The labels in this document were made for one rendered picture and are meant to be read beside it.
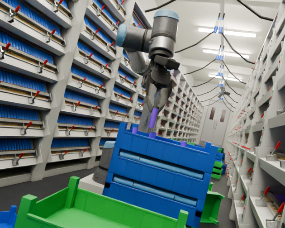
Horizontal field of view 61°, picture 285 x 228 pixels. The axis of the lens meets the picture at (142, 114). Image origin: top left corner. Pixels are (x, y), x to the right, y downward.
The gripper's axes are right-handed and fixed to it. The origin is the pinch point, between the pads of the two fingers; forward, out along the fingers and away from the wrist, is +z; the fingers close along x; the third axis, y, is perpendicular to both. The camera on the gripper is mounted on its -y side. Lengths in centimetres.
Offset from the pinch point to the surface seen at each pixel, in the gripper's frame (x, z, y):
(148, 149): 0.7, 13.1, -0.6
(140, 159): 1.7, 16.5, 1.7
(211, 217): -89, 41, 83
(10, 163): 46, 25, 95
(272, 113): -69, -18, 16
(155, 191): -4.2, 24.8, 0.5
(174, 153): -6.2, 13.3, -4.7
